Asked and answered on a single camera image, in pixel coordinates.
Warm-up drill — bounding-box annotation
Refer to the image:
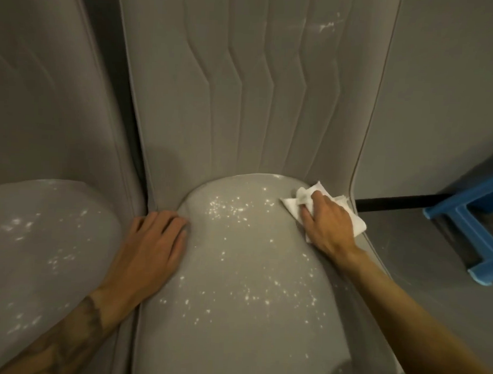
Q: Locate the person's right hand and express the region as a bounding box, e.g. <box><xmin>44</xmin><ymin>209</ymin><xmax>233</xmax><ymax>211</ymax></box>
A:
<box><xmin>298</xmin><ymin>189</ymin><xmax>362</xmax><ymax>264</ymax></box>

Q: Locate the person's left hand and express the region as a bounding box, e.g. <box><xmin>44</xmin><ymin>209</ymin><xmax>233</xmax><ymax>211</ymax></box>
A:
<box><xmin>93</xmin><ymin>208</ymin><xmax>190</xmax><ymax>312</ymax></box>

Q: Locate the white cleaning cloth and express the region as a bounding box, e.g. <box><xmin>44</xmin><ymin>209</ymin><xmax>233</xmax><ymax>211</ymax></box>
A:
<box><xmin>278</xmin><ymin>179</ymin><xmax>369</xmax><ymax>246</ymax></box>

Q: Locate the grey padded chair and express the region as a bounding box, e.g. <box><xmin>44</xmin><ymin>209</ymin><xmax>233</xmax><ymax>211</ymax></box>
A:
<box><xmin>0</xmin><ymin>0</ymin><xmax>155</xmax><ymax>374</ymax></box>
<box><xmin>104</xmin><ymin>0</ymin><xmax>415</xmax><ymax>374</ymax></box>

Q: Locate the person's left forearm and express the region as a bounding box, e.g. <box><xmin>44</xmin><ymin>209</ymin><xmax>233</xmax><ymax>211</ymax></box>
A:
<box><xmin>0</xmin><ymin>287</ymin><xmax>143</xmax><ymax>374</ymax></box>

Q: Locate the person's right forearm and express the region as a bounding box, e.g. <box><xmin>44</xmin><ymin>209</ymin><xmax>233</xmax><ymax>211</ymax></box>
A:
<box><xmin>336</xmin><ymin>248</ymin><xmax>493</xmax><ymax>374</ymax></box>

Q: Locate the blue plastic stool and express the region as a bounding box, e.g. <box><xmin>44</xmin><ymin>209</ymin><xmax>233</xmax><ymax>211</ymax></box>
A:
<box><xmin>420</xmin><ymin>166</ymin><xmax>493</xmax><ymax>287</ymax></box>

